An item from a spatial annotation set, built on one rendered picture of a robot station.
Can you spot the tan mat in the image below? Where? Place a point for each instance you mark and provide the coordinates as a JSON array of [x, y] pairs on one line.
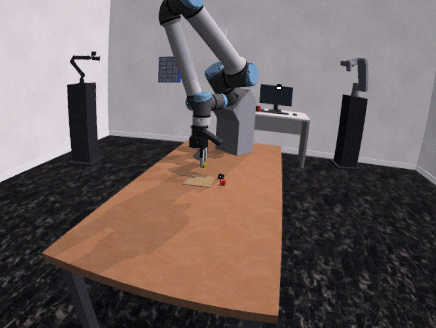
[[199, 180]]

